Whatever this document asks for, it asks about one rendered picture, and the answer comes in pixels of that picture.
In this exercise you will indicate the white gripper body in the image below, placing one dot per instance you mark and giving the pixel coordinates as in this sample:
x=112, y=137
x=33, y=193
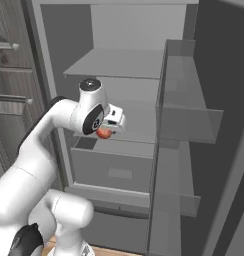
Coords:
x=118, y=124

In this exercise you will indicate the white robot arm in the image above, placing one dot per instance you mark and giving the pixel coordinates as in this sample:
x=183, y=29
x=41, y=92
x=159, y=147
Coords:
x=44, y=143

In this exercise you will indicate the orange-red peach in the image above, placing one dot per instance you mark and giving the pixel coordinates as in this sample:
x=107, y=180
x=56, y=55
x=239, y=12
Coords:
x=103, y=133

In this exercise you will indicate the grey fridge shelf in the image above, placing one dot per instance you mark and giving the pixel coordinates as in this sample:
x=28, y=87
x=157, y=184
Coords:
x=120, y=63
x=140, y=123

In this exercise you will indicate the grey fridge crisper drawer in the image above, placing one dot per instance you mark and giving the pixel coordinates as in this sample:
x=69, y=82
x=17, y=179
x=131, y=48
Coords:
x=110, y=170

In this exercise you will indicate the grey fridge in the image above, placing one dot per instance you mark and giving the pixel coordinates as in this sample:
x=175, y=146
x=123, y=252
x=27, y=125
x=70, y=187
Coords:
x=127, y=26

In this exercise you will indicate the grey fridge door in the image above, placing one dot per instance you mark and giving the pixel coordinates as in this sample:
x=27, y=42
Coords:
x=224, y=60

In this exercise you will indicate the large translucent door bin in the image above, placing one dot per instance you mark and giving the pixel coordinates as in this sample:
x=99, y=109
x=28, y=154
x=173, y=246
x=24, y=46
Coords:
x=187, y=113

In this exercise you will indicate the pale round cupboard knob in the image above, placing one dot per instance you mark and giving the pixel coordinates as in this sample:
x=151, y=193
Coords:
x=29, y=101
x=15, y=46

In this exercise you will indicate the small translucent door bin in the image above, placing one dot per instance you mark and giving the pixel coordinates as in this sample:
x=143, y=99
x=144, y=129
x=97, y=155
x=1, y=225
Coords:
x=185, y=196

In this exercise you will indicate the grey freezer drawer front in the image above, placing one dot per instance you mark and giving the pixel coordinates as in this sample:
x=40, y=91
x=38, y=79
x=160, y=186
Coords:
x=117, y=230

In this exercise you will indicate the grey wooden drawer front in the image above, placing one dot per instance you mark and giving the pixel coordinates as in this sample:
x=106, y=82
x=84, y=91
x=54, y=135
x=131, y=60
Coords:
x=9, y=83

